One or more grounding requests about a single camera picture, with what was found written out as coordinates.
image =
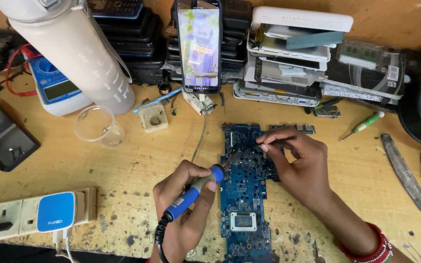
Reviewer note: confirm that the person's left hand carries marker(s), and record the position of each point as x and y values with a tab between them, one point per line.
175	226

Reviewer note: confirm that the person's right hand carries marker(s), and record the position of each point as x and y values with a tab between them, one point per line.
305	164

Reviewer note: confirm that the blue soldering iron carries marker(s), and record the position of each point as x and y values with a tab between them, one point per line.
185	201

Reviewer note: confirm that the thin metal tweezers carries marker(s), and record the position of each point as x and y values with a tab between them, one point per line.
291	138

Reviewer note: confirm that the small blue port board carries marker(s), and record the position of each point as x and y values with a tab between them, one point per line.
302	128

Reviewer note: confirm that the small metal clip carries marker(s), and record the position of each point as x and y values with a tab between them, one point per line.
327	112

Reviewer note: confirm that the black and green screwdriver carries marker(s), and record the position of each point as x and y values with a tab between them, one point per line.
323	105

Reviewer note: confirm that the blue laptop circuit board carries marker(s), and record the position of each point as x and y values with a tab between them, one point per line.
245	204

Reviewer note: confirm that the stack of white device shells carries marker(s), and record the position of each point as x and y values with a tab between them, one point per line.
291	65

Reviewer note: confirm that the long metal blade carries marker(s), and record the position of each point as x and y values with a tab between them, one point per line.
406	175

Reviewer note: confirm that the white flux tin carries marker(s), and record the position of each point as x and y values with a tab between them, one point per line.
154	117

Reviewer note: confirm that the clear case with memory module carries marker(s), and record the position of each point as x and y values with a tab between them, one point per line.
367	69

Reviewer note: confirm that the blue and white charger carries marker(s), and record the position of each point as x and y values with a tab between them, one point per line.
56	212

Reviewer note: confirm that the dirty white charger adapter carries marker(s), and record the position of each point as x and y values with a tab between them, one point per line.
196	104

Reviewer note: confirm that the clear plastic cup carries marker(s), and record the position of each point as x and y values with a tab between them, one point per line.
99	126

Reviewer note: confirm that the blue plastic stick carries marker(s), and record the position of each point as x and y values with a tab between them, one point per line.
155	100

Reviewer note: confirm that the stack of dark phone parts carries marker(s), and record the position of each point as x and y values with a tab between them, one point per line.
234	40

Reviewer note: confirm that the black smartphone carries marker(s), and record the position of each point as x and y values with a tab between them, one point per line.
198	47

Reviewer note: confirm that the white power strip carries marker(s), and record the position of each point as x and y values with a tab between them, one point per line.
13	219

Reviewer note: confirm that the blue digital multimeter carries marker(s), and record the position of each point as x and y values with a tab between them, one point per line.
57	91

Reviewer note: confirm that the dark grey device base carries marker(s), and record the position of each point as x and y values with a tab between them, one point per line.
2	138

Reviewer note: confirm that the stack of black phones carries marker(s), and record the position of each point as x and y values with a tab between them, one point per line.
137	33

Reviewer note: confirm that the white water bottle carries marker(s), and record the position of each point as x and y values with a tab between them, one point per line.
75	51

